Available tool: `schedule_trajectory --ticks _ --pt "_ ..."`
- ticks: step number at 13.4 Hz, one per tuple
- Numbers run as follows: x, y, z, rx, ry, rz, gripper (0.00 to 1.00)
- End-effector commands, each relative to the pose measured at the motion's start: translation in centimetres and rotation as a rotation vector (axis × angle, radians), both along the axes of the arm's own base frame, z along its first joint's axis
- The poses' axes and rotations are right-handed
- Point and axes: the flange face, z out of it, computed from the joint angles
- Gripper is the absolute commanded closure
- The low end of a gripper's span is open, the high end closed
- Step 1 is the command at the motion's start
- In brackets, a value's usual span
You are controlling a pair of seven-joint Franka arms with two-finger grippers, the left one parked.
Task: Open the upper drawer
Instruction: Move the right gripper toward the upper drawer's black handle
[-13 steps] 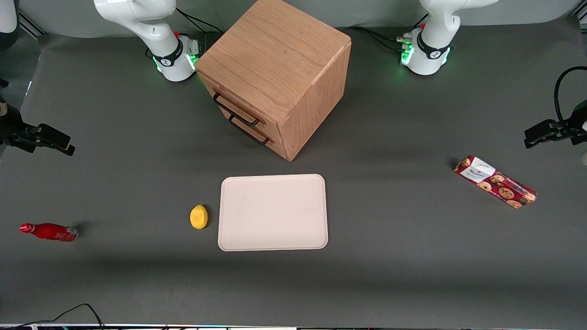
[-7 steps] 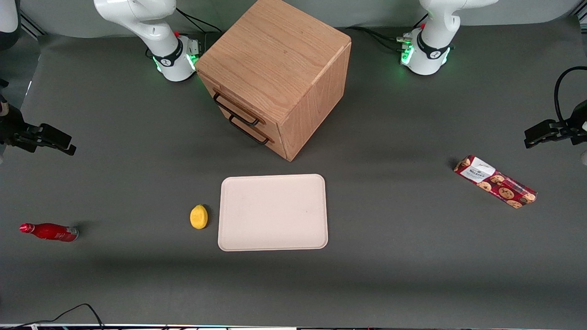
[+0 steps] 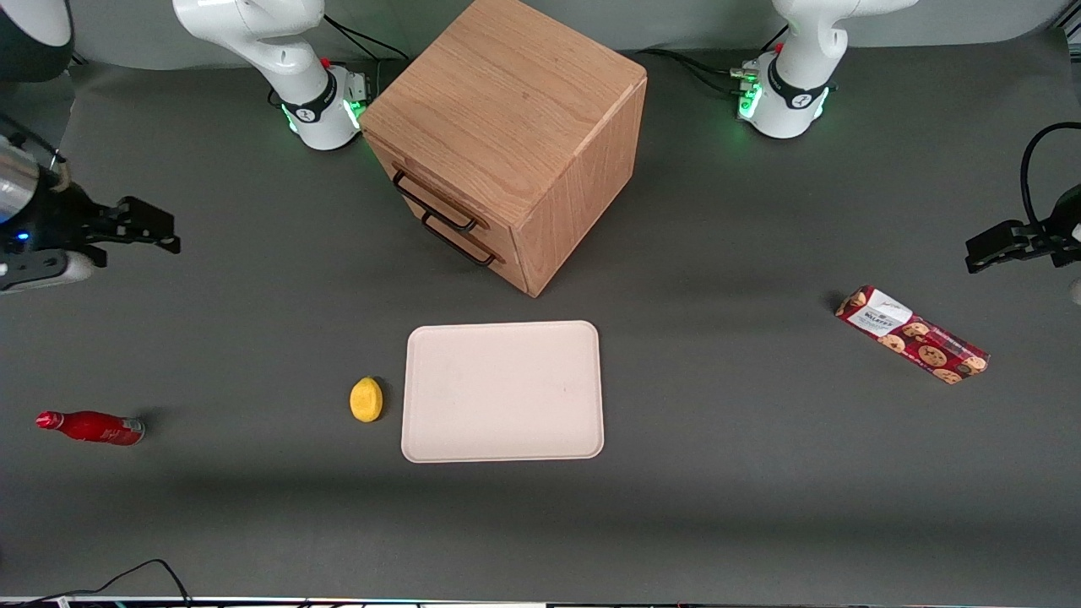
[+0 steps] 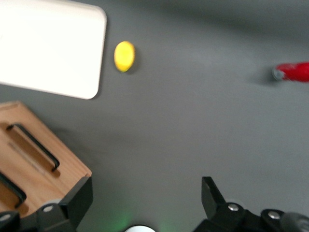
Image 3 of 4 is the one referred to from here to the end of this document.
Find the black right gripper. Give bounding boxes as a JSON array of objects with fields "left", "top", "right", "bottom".
[{"left": 0, "top": 182, "right": 182, "bottom": 259}]

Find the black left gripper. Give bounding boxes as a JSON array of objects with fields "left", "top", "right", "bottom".
[{"left": 966, "top": 214, "right": 1078, "bottom": 274}]

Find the wooden drawer with shallow front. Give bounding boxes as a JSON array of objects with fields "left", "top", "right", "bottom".
[{"left": 364, "top": 133, "right": 518, "bottom": 247}]

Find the wooden drawer with deep front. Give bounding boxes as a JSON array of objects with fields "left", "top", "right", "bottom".
[{"left": 397, "top": 190, "right": 530, "bottom": 294}]

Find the oak wooden drawer cabinet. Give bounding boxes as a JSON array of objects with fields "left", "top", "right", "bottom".
[{"left": 359, "top": 0, "right": 649, "bottom": 299}]

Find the red tartan cookie box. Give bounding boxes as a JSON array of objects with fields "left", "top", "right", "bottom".
[{"left": 834, "top": 285, "right": 991, "bottom": 386}]

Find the red metal bottle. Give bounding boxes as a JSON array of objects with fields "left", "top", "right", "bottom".
[{"left": 35, "top": 410, "right": 146, "bottom": 447}]

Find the yellow lemon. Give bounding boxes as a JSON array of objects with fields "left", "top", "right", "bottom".
[{"left": 350, "top": 377, "right": 384, "bottom": 423}]

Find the beige rectangular plastic tray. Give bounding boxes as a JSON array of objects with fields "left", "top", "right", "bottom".
[{"left": 400, "top": 320, "right": 606, "bottom": 464}]

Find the black looped left wrist cable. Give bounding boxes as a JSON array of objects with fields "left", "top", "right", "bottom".
[{"left": 1019, "top": 122, "right": 1081, "bottom": 231}]

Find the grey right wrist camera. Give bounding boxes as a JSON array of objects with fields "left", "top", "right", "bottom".
[{"left": 0, "top": 252, "right": 95, "bottom": 295}]

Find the black right arm base cable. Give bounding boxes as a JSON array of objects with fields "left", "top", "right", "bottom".
[{"left": 321, "top": 12, "right": 408, "bottom": 65}]

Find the black arm base cable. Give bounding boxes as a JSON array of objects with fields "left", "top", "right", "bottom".
[
  {"left": 645, "top": 25, "right": 791, "bottom": 99},
  {"left": 321, "top": 12, "right": 408, "bottom": 65}
]

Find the black cable along table edge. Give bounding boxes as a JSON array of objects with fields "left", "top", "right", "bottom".
[{"left": 0, "top": 558, "right": 195, "bottom": 605}]

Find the black left arm base cable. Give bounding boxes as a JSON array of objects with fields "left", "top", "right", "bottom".
[{"left": 645, "top": 25, "right": 791, "bottom": 99}]

